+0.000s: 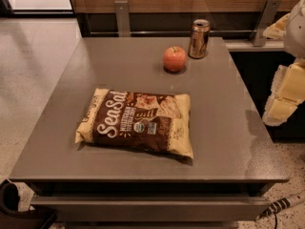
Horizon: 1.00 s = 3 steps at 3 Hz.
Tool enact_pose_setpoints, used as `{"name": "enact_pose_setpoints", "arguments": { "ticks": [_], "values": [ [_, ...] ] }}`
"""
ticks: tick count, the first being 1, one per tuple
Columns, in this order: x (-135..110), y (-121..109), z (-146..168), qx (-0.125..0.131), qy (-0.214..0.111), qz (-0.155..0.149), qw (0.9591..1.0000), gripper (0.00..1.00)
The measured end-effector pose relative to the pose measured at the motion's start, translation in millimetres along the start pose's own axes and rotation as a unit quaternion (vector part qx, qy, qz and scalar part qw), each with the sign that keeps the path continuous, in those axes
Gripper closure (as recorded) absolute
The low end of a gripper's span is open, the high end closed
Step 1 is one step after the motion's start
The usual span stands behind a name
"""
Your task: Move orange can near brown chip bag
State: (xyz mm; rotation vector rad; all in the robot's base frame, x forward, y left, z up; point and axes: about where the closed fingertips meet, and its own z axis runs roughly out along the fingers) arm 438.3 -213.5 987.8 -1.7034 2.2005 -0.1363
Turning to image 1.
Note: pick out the grey table drawer front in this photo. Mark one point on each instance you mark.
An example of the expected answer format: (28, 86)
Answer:
(146, 209)

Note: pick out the red apple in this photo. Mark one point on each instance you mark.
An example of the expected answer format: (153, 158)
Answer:
(174, 59)

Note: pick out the left metal bracket post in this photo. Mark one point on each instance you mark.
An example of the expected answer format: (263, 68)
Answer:
(122, 18)

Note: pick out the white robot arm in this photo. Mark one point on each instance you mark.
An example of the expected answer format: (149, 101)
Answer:
(288, 86)

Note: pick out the orange soda can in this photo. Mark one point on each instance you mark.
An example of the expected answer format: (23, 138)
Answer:
(199, 37)

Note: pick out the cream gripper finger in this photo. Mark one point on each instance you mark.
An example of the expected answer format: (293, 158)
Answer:
(277, 111)
(278, 29)

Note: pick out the black object bottom left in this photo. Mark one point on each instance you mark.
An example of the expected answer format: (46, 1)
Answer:
(11, 218)

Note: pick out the brown SeaSalt chip bag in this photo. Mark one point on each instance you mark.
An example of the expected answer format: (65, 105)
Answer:
(156, 123)

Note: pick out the metal bracket post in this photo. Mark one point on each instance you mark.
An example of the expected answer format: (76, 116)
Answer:
(266, 18)
(122, 18)

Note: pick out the right metal bracket post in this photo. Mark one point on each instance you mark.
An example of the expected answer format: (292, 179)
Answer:
(266, 18)

